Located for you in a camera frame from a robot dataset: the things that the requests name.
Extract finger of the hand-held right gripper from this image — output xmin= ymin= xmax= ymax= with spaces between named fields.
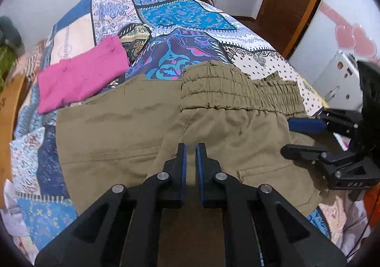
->
xmin=287 ymin=108 xmax=363 ymax=137
xmin=280 ymin=144 xmax=351 ymax=179

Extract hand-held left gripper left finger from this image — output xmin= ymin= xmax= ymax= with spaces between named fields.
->
xmin=34 ymin=142 xmax=187 ymax=267

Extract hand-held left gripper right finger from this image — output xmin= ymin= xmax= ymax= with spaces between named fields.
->
xmin=195 ymin=143 xmax=348 ymax=267

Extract khaki pants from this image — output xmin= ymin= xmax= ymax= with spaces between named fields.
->
xmin=56 ymin=60 xmax=328 ymax=267

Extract white appliance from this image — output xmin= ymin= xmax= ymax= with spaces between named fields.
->
xmin=312 ymin=50 xmax=366 ymax=111

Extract pale pink bedsheet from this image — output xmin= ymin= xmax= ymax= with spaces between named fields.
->
xmin=309 ymin=189 xmax=372 ymax=262

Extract pink folded cloth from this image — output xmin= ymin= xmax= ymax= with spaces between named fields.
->
xmin=37 ymin=35 xmax=131 ymax=116

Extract blue patchwork blanket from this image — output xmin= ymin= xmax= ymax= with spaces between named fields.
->
xmin=9 ymin=0 xmax=331 ymax=241

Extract white crumpled cloth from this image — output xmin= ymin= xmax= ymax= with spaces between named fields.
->
xmin=0 ymin=178 xmax=40 ymax=264

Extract wooden board with flower cutouts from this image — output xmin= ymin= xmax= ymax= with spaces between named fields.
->
xmin=0 ymin=73 xmax=28 ymax=209

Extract green storage bag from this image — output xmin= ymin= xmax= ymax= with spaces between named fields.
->
xmin=0 ymin=44 xmax=19 ymax=84

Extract grey garment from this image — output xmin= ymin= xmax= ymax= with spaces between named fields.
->
xmin=0 ymin=16 xmax=23 ymax=48

